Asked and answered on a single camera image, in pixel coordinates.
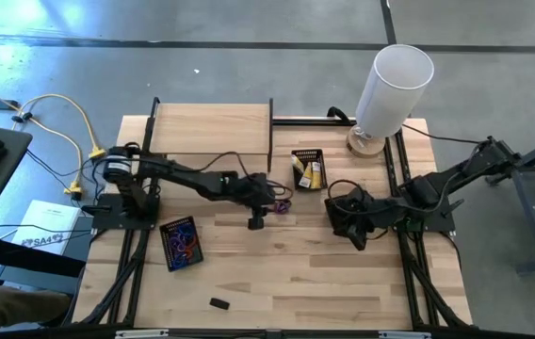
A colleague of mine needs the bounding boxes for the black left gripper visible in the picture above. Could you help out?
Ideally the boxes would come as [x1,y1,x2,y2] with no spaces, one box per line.
[236,171,278,231]

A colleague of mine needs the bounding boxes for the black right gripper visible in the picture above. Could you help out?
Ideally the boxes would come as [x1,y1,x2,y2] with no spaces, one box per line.
[331,187,381,251]

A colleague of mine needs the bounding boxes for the purple coil wrist keychain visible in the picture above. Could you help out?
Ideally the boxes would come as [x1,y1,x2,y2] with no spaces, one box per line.
[273,198,294,216]
[172,234,198,267]

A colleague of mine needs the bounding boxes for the blue coil wrist keychain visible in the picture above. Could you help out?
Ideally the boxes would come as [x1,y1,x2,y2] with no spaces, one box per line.
[171,224,191,250]

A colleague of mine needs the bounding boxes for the wooden desk riser shelf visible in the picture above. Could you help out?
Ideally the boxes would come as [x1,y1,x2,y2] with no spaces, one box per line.
[147,97,276,173]

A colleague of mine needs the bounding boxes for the black side desk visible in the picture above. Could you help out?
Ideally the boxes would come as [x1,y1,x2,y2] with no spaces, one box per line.
[0,121,86,302]

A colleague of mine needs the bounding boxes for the white shade table lamp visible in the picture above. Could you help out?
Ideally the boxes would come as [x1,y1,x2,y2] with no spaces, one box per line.
[345,43,436,159]

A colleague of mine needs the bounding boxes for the white cardboard box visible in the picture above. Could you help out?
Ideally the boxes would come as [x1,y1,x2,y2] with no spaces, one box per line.
[11,199,83,256]

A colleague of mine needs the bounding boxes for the person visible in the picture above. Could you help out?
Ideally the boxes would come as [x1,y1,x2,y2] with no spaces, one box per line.
[0,285,72,331]

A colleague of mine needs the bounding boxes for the silver aluminium bracket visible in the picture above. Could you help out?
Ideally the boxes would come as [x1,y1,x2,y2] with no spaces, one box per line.
[114,329,170,339]
[378,330,432,339]

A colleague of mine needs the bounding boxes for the thick black cable loop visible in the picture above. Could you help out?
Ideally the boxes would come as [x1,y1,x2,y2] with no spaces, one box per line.
[326,105,358,126]

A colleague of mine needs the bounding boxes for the yellow extension cable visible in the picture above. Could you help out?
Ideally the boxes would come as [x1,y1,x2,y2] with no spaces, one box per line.
[0,77,107,197]

